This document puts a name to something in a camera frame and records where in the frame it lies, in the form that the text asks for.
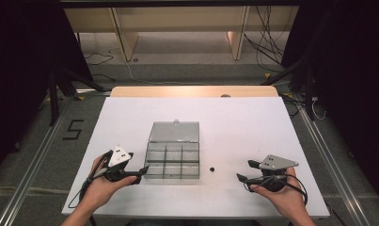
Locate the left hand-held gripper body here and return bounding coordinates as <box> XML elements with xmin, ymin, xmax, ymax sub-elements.
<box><xmin>103</xmin><ymin>144</ymin><xmax>133</xmax><ymax>184</ymax></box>

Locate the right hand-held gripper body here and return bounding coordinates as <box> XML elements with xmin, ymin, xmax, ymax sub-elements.
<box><xmin>255</xmin><ymin>153</ymin><xmax>300</xmax><ymax>193</ymax></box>

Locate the clear plastic compartment box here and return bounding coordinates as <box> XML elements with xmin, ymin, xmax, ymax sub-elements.
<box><xmin>143</xmin><ymin>119</ymin><xmax>201</xmax><ymax>181</ymax></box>

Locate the person's right hand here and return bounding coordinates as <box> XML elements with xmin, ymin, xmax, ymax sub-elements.
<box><xmin>249</xmin><ymin>167</ymin><xmax>308</xmax><ymax>220</ymax></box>

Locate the person's left hand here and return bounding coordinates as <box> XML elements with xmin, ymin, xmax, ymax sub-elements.
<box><xmin>80</xmin><ymin>153</ymin><xmax>138</xmax><ymax>210</ymax></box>

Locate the white table mat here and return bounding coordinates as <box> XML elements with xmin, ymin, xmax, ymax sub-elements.
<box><xmin>61</xmin><ymin>96</ymin><xmax>331</xmax><ymax>219</ymax></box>

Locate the wooden table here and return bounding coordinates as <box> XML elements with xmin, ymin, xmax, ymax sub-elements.
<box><xmin>110</xmin><ymin>86</ymin><xmax>279</xmax><ymax>98</ymax></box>

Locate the black tripod stand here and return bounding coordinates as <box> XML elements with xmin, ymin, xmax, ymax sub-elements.
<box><xmin>261</xmin><ymin>56</ymin><xmax>317</xmax><ymax>122</ymax></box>
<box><xmin>46</xmin><ymin>66</ymin><xmax>107</xmax><ymax>127</ymax></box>

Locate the dark curtain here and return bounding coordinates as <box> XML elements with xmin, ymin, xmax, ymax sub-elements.
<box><xmin>280</xmin><ymin>0</ymin><xmax>379</xmax><ymax>202</ymax></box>
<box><xmin>0</xmin><ymin>0</ymin><xmax>94</xmax><ymax>180</ymax></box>

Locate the light wooden desk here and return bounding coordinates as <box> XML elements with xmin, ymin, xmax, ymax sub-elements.
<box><xmin>64</xmin><ymin>5</ymin><xmax>300</xmax><ymax>62</ymax></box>

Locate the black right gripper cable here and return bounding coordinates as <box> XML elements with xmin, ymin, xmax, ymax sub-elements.
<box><xmin>243</xmin><ymin>173</ymin><xmax>309</xmax><ymax>205</ymax></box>

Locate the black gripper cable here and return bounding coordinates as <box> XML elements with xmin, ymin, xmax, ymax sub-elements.
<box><xmin>67</xmin><ymin>150</ymin><xmax>115</xmax><ymax>210</ymax></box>
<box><xmin>243</xmin><ymin>173</ymin><xmax>309</xmax><ymax>205</ymax></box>

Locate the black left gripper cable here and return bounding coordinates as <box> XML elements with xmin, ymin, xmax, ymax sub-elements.
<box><xmin>67</xmin><ymin>150</ymin><xmax>115</xmax><ymax>210</ymax></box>

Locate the aluminium floor rail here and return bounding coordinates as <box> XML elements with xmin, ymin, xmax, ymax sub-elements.
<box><xmin>0</xmin><ymin>99</ymin><xmax>72</xmax><ymax>226</ymax></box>
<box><xmin>297</xmin><ymin>106</ymin><xmax>372</xmax><ymax>226</ymax></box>

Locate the short white cable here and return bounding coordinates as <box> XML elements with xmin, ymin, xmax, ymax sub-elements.
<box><xmin>310</xmin><ymin>96</ymin><xmax>328</xmax><ymax>121</ymax></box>

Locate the thin black floor cable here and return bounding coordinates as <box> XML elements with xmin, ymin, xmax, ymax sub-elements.
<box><xmin>84</xmin><ymin>51</ymin><xmax>117</xmax><ymax>82</ymax></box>

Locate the bundle of black cables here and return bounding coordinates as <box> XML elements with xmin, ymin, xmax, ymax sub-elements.
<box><xmin>243</xmin><ymin>5</ymin><xmax>292</xmax><ymax>73</ymax></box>

